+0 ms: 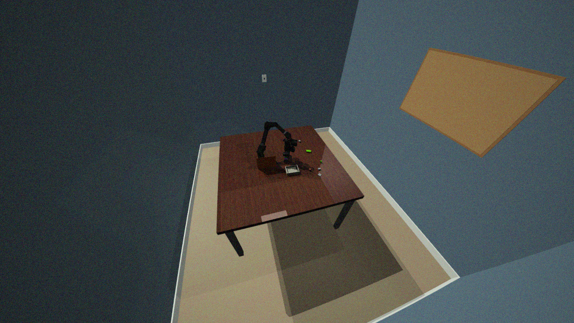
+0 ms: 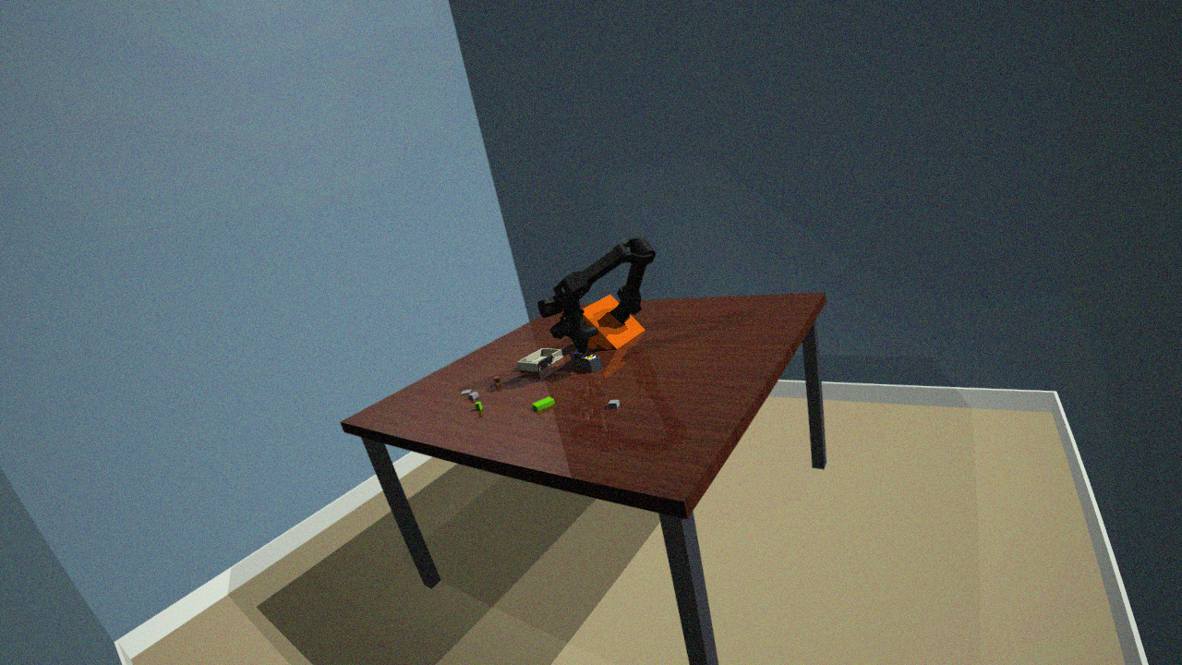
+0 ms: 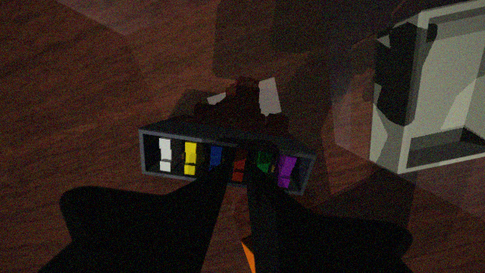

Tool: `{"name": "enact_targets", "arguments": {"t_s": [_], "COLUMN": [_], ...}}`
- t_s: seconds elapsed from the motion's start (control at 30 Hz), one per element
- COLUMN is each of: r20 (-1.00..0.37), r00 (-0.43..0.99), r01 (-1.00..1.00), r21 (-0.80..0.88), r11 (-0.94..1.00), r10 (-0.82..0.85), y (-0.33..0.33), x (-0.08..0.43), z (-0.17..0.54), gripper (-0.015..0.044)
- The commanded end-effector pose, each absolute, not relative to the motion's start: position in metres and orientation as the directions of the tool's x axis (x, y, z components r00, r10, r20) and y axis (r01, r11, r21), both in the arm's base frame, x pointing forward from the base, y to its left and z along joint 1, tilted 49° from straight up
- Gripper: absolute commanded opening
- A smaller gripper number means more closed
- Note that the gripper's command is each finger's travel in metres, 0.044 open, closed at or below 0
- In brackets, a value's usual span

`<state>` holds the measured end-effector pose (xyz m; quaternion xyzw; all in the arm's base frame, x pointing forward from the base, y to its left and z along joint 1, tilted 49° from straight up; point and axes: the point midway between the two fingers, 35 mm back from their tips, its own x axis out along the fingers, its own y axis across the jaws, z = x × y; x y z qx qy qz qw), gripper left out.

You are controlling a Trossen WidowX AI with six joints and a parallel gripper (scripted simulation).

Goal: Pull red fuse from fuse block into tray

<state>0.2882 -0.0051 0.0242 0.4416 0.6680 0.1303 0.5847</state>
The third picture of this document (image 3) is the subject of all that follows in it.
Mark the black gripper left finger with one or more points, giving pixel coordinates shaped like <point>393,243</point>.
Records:
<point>181,221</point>

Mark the dark grey fuse block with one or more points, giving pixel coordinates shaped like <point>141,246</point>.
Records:
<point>181,150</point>

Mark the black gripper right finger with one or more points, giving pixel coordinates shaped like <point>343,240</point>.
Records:
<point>285,233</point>

